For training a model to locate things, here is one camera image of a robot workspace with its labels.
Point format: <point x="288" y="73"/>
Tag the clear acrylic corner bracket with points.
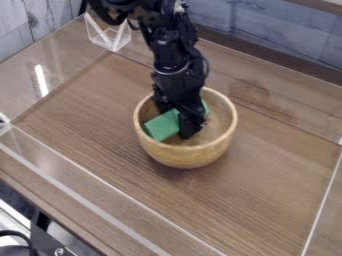
<point x="112" y="38"/>

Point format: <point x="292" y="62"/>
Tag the black table leg bracket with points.
<point x="47" y="245"/>

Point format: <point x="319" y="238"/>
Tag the green rectangular block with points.
<point x="160" y="125"/>

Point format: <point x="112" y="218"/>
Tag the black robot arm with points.
<point x="163" y="22"/>

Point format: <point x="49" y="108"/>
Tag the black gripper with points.
<point x="177" y="83"/>

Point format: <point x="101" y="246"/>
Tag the wooden bowl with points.
<point x="206" y="146"/>

